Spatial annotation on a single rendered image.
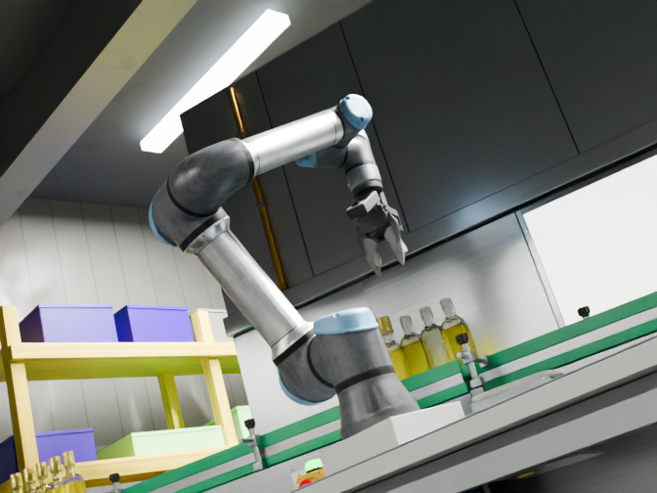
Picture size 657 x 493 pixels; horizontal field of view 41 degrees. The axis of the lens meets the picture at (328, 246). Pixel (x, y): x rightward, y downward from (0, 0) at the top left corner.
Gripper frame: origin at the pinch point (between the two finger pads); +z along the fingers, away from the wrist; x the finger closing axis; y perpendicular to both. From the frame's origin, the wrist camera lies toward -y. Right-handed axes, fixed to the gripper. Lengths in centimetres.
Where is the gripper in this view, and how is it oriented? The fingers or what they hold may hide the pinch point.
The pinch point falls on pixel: (387, 265)
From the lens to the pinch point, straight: 195.6
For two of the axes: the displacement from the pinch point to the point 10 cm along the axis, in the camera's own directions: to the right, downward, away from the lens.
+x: -8.3, 4.0, 3.8
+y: 4.8, 1.9, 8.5
